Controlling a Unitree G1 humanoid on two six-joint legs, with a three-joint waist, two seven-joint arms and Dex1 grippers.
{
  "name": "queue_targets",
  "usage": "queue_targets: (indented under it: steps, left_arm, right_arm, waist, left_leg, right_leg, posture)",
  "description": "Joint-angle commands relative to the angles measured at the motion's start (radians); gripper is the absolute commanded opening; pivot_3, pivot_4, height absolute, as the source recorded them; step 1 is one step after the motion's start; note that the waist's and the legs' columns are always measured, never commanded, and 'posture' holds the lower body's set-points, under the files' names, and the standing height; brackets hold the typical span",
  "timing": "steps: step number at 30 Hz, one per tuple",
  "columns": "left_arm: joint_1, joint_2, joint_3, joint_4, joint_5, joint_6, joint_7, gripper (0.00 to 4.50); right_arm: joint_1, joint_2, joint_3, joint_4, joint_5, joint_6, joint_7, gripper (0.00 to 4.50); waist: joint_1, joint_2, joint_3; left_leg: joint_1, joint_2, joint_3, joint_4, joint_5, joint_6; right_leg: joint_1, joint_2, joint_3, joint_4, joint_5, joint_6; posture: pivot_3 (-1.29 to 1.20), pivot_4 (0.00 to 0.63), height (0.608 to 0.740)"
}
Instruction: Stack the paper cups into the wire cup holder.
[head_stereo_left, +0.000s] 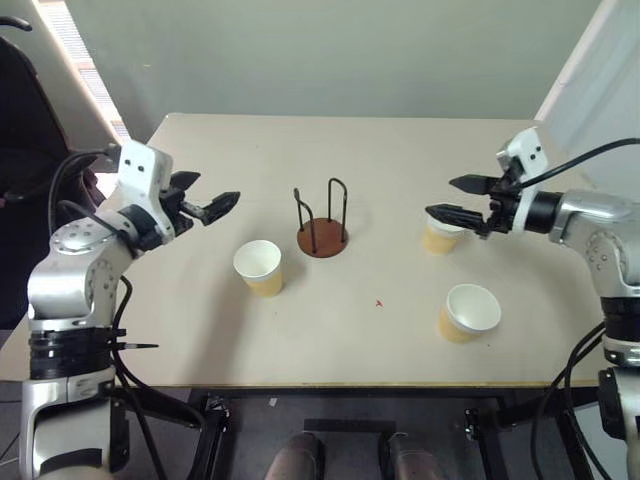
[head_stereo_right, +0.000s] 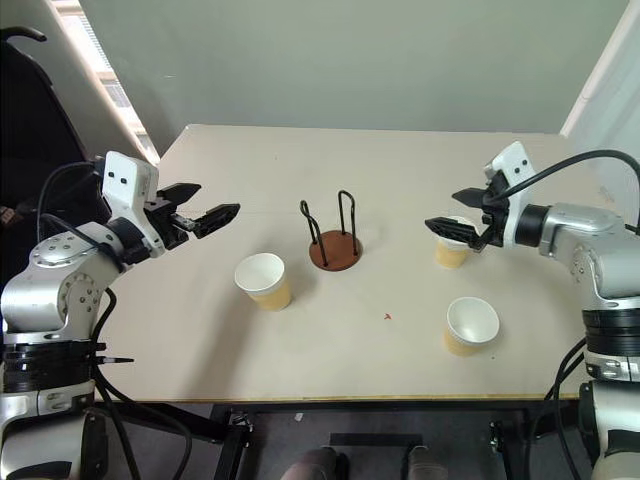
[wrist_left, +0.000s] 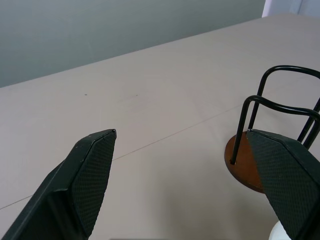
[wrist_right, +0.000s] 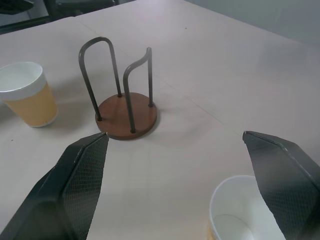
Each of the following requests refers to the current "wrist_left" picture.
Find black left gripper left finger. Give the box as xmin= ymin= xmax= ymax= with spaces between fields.
xmin=0 ymin=128 xmax=118 ymax=240

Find black wire rack wooden base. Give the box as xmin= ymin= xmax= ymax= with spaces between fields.
xmin=224 ymin=65 xmax=320 ymax=194

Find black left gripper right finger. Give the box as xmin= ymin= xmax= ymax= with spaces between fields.
xmin=246 ymin=129 xmax=320 ymax=240

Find white round object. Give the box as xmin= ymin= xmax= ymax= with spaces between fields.
xmin=268 ymin=220 xmax=294 ymax=240

